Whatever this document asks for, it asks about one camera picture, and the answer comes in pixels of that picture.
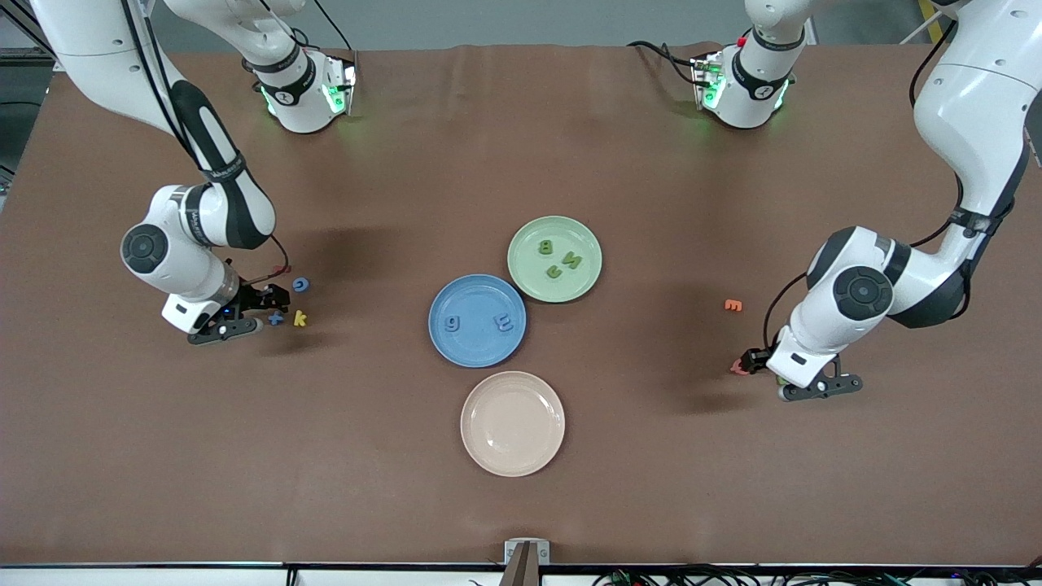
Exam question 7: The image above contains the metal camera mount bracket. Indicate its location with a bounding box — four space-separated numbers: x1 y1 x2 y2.
501 539 551 586

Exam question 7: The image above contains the blue plate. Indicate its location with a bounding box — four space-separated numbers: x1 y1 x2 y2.
427 273 528 370

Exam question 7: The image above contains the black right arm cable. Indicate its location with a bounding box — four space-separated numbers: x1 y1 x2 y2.
122 0 291 283

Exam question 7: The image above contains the table cover sheet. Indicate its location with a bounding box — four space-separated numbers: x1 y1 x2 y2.
0 42 1042 566

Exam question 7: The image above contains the thin black base cable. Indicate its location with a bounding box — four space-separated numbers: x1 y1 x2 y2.
313 0 357 54

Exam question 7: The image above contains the tangled cable bundle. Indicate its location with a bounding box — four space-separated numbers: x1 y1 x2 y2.
590 560 1042 586

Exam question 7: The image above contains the beige plate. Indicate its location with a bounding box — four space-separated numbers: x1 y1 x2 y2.
459 370 567 479

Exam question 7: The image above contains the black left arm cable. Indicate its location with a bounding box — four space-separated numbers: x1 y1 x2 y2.
762 16 965 352

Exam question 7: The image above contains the green plate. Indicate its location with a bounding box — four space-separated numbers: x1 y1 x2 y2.
506 215 604 304

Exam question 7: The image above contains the white table edge rail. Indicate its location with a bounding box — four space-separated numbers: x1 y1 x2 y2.
0 562 1042 586

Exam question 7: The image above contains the black arm base cable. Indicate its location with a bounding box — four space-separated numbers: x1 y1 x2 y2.
627 39 703 86

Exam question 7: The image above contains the aluminium frame profile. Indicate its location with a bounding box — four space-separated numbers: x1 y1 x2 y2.
0 0 82 71

